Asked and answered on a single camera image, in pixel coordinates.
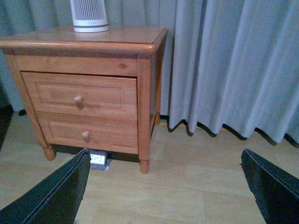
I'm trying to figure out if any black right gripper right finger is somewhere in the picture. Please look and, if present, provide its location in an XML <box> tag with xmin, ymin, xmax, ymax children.
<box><xmin>241</xmin><ymin>149</ymin><xmax>299</xmax><ymax>224</ymax></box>

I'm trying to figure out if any wooden drawer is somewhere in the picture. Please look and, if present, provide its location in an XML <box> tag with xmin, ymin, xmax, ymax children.
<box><xmin>22</xmin><ymin>72</ymin><xmax>137</xmax><ymax>121</ymax></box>
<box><xmin>37</xmin><ymin>112</ymin><xmax>138</xmax><ymax>154</ymax></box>

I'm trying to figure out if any grey curtain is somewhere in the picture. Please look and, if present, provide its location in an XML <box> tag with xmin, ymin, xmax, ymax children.
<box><xmin>0</xmin><ymin>0</ymin><xmax>299</xmax><ymax>144</ymax></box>

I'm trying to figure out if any white cylindrical air purifier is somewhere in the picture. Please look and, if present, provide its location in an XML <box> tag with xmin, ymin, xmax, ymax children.
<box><xmin>70</xmin><ymin>0</ymin><xmax>109</xmax><ymax>33</ymax></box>

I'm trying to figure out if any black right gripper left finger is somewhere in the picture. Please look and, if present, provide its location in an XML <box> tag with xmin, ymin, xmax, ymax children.
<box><xmin>0</xmin><ymin>149</ymin><xmax>91</xmax><ymax>224</ymax></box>

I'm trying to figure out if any white floor power socket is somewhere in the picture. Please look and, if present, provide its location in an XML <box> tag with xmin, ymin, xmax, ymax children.
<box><xmin>90</xmin><ymin>154</ymin><xmax>111</xmax><ymax>172</ymax></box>

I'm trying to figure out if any wooden nightstand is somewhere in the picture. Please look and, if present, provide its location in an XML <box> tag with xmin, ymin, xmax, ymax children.
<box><xmin>0</xmin><ymin>26</ymin><xmax>167</xmax><ymax>174</ymax></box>

